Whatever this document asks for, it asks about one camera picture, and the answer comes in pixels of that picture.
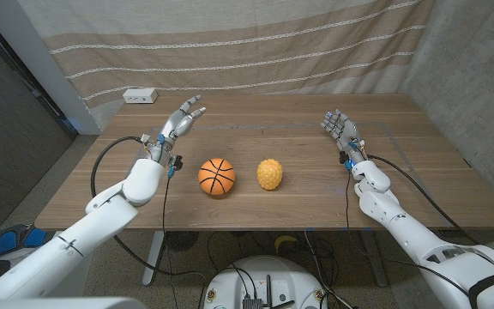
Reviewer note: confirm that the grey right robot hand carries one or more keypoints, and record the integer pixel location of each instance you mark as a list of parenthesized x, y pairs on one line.
[(345, 131)]

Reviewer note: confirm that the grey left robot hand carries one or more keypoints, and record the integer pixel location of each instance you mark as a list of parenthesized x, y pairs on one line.
[(174, 129)]

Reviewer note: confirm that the orange toy basketball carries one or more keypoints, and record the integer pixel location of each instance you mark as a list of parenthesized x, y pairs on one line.
[(225, 186)]

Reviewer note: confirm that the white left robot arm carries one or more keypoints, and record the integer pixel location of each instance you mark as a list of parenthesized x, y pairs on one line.
[(101, 219)]

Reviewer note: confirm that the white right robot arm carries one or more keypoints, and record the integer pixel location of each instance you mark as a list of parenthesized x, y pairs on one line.
[(401, 227)]

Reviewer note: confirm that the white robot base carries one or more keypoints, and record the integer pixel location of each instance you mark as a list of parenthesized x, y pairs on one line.
[(281, 274)]

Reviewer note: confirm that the yellow bumpy toy fruit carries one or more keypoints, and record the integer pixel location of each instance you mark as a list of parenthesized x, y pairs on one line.
[(269, 173)]

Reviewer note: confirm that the white power strip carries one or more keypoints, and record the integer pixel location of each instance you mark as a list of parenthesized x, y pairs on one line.
[(140, 95)]

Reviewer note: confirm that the beige striped curtain backdrop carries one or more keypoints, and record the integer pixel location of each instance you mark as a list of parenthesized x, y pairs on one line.
[(230, 43)]

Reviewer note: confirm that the round black fan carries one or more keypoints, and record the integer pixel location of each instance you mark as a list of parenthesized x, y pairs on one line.
[(181, 240)]

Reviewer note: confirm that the yellow banana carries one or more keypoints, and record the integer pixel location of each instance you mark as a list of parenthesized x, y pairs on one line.
[(283, 239)]

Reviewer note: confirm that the white table leg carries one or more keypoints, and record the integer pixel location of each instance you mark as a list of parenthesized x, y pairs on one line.
[(152, 262)]

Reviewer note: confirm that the grey table leg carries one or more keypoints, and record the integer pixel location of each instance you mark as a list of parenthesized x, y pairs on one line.
[(375, 266)]

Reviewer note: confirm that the dark door panel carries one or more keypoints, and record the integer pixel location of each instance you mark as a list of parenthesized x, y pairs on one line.
[(7, 129)]

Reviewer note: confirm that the grey sneaker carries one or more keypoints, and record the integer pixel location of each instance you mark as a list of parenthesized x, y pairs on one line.
[(26, 254)]

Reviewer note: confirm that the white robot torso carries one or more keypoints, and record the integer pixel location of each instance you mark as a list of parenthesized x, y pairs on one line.
[(58, 304)]

